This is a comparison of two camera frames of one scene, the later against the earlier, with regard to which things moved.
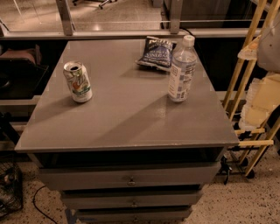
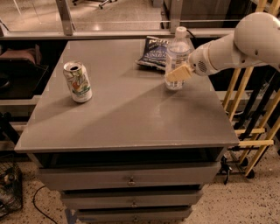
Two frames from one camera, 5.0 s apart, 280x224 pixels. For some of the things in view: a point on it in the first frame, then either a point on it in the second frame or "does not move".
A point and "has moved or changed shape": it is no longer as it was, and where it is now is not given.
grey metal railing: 65,31 does not move
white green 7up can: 79,81 does not move
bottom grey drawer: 133,216 does not move
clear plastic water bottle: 183,71 has moved or changed shape
